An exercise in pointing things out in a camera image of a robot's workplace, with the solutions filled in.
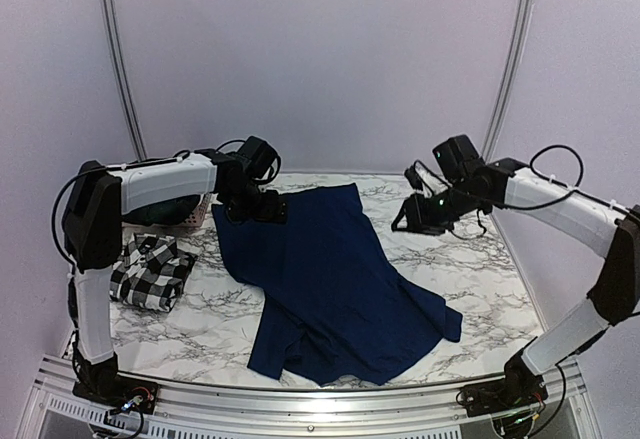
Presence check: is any navy blue t-shirt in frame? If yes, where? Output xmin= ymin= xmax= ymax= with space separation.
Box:
xmin=212 ymin=184 xmax=463 ymax=385

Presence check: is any black white plaid shirt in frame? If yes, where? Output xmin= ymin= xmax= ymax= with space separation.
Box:
xmin=109 ymin=233 xmax=198 ymax=313

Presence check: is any front aluminium table rail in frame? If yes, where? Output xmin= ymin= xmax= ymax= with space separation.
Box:
xmin=16 ymin=356 xmax=601 ymax=438

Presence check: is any left aluminium frame post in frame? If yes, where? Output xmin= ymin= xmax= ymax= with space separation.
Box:
xmin=100 ymin=0 xmax=147 ymax=161

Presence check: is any aluminium frame post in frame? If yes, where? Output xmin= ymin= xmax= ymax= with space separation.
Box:
xmin=100 ymin=0 xmax=147 ymax=161
xmin=481 ymin=0 xmax=534 ymax=159

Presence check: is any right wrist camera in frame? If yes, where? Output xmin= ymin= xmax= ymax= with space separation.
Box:
xmin=404 ymin=159 xmax=450 ymax=197

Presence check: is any pink perforated laundry basket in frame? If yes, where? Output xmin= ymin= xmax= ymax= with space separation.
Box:
xmin=176 ymin=193 xmax=212 ymax=230

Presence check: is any dark blue green clothes pile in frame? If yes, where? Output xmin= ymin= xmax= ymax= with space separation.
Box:
xmin=122 ymin=195 xmax=201 ymax=227

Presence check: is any right aluminium frame post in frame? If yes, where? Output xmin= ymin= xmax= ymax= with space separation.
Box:
xmin=481 ymin=0 xmax=534 ymax=159

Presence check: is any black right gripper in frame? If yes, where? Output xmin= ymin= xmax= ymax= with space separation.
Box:
xmin=393 ymin=181 xmax=487 ymax=236

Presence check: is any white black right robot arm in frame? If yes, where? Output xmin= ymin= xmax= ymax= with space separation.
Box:
xmin=391 ymin=135 xmax=639 ymax=407

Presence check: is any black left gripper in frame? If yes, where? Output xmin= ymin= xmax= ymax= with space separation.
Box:
xmin=224 ymin=180 xmax=289 ymax=224

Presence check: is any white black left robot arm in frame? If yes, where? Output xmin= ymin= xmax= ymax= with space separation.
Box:
xmin=51 ymin=136 xmax=286 ymax=404

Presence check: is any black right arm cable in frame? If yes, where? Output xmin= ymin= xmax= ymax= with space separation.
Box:
xmin=444 ymin=144 xmax=587 ymax=241

